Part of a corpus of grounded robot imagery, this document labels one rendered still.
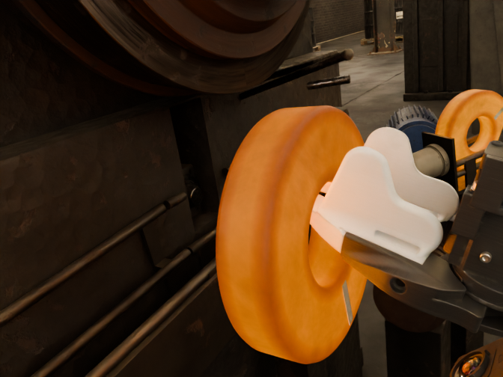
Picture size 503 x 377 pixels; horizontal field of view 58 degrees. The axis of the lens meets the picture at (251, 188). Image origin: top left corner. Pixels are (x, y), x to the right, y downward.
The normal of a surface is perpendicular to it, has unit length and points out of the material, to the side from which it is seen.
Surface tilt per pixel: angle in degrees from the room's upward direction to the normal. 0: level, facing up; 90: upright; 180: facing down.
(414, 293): 90
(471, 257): 91
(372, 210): 90
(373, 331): 0
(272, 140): 26
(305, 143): 88
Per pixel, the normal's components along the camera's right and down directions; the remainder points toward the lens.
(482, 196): -0.55, 0.37
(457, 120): 0.39, 0.26
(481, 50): -0.73, 0.33
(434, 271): 0.07, -0.87
